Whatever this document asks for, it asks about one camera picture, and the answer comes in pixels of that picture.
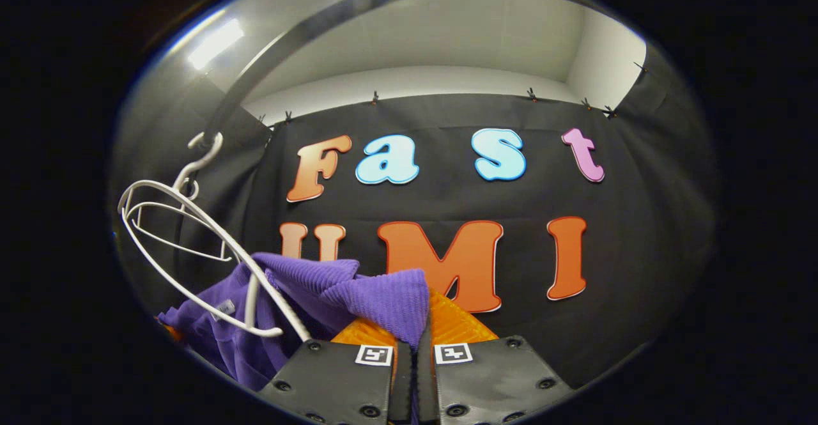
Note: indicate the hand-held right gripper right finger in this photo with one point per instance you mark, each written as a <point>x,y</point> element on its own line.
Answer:
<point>427,380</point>

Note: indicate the ceiling light panel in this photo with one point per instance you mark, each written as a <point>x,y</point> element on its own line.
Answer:
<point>216,45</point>

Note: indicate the black backdrop cloth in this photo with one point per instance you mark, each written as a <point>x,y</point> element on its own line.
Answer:
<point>639,252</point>
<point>243,182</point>

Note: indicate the black clothes rack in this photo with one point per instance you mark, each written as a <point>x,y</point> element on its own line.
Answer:
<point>287,35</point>

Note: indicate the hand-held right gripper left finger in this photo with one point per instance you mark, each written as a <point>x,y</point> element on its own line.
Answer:
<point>401,380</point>

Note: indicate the white clothes hanger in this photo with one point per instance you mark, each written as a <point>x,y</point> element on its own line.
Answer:
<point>289,315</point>

